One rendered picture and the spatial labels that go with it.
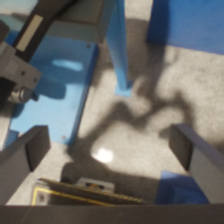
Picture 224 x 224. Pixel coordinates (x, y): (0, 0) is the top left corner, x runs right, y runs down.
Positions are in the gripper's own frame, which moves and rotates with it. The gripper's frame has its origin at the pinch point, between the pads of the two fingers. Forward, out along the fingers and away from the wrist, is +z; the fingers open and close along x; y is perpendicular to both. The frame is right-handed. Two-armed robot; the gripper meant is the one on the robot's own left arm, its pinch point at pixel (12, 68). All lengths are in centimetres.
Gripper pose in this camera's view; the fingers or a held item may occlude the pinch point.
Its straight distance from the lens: 24.2
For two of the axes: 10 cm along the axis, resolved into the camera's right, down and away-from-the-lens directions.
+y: 4.7, -8.8, 0.5
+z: 1.2, 1.2, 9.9
